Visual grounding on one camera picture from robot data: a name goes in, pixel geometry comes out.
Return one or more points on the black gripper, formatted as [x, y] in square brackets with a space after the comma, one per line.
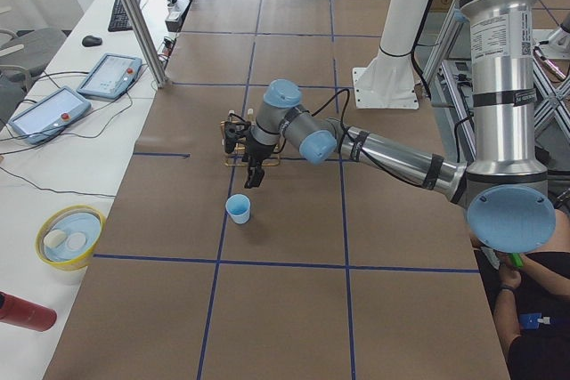
[258, 151]

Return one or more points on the light blue plastic cup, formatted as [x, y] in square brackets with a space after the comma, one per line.
[238, 207]

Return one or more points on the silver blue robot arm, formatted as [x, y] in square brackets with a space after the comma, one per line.
[503, 189]

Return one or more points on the far blue teach pendant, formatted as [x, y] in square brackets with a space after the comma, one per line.
[111, 77]

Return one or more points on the blue teach pendant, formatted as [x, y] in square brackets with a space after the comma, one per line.
[111, 77]
[50, 116]

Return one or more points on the yellow bowl with blue lid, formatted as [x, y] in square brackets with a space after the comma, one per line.
[67, 239]

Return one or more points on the near blue teach pendant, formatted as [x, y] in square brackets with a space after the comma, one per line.
[50, 116]

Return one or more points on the black keyboard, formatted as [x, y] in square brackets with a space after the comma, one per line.
[119, 20]

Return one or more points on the black computer mouse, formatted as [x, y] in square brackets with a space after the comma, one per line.
[91, 41]

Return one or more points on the grey office chair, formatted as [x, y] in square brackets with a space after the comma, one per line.
[29, 54]

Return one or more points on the red cylindrical bottle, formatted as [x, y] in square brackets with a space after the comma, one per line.
[23, 313]

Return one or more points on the seated person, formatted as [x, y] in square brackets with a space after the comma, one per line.
[530, 308]

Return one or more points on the gold wire cup holder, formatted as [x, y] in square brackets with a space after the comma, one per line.
[239, 155]

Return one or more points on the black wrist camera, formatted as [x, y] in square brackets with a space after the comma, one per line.
[234, 133]

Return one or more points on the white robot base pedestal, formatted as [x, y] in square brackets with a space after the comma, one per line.
[388, 81]

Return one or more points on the aluminium frame post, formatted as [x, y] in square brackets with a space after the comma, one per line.
[143, 37]

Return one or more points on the green handled tool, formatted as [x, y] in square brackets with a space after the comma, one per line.
[516, 260]

